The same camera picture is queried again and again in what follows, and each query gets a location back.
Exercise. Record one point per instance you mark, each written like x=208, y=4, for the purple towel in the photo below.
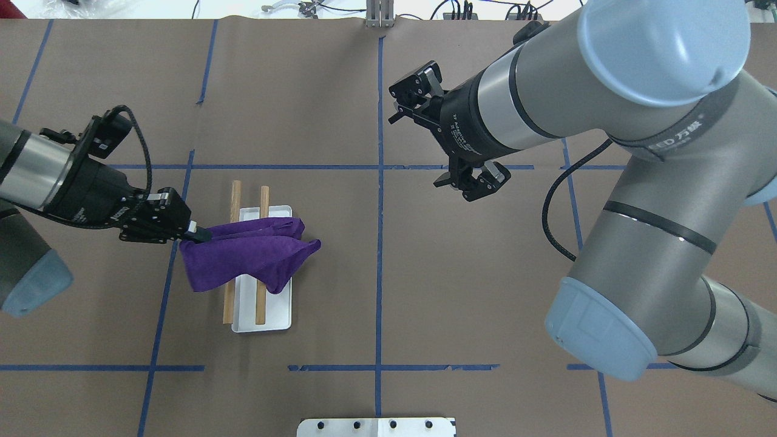
x=270, y=249

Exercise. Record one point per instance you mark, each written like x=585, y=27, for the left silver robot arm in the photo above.
x=61, y=177

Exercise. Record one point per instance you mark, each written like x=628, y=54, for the wooden rack bar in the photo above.
x=261, y=290
x=230, y=287

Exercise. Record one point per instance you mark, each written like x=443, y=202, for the right wooden rack bar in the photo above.
x=261, y=290

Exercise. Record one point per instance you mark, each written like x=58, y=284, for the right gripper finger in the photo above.
x=460, y=177
x=424, y=81

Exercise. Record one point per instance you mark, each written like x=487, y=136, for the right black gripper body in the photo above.
x=466, y=119

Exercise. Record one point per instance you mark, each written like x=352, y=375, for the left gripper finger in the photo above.
x=197, y=234

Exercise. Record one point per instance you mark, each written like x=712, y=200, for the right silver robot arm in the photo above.
x=664, y=80

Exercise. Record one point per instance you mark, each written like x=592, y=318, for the white towel rack base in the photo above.
x=277, y=307

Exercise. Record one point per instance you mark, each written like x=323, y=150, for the left wooden rack bar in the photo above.
x=230, y=287

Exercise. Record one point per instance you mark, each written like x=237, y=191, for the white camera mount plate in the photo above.
x=397, y=426

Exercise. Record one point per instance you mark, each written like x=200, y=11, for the aluminium frame post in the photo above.
x=380, y=13

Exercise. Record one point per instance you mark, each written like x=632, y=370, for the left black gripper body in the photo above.
x=92, y=191

